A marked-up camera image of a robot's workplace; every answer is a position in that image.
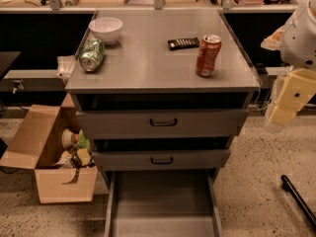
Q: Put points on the white bowl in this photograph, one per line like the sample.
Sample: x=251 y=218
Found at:
x=106 y=29

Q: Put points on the grey top drawer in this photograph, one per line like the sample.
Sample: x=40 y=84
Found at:
x=161 y=124

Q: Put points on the grey middle drawer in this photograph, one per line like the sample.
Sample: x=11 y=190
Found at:
x=161 y=160

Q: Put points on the grey drawer cabinet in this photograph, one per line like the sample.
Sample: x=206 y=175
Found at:
x=141 y=73

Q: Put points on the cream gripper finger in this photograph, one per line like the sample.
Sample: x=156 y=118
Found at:
x=272 y=42
x=290 y=94

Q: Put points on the white cup in box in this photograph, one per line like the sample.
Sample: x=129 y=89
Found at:
x=68 y=138

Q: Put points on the black pole on floor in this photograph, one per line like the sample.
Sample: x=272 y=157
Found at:
x=288 y=186

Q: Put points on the green item in box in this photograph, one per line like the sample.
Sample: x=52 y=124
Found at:
x=82 y=141

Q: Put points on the grey drawer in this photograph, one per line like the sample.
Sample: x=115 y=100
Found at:
x=161 y=160
x=162 y=204
x=161 y=124

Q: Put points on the black chocolate bar packet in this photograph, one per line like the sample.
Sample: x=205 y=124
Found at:
x=175 y=44

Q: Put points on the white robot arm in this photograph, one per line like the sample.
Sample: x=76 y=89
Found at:
x=296 y=41

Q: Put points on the grey bottom drawer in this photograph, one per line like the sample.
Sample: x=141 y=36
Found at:
x=162 y=204

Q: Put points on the cardboard box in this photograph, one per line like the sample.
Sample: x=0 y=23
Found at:
x=62 y=175

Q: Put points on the green soda can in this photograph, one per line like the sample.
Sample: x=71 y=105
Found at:
x=92 y=54

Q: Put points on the red coke can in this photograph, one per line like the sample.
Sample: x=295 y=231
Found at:
x=209 y=47

